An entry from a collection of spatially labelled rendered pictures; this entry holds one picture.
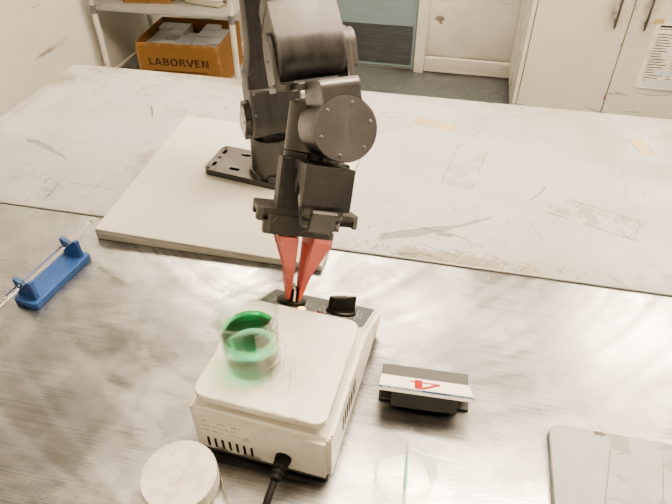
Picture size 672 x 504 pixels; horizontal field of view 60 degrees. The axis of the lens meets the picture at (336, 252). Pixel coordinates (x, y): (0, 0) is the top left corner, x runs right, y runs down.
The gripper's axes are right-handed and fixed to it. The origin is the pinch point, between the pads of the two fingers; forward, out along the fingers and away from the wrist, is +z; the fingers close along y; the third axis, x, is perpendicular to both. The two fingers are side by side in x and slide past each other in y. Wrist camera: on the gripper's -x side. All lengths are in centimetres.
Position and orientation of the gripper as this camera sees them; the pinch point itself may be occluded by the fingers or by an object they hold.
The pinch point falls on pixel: (293, 291)
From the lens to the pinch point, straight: 62.4
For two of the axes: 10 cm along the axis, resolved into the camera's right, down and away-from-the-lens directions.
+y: 9.7, 0.9, 2.4
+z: -1.4, 9.7, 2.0
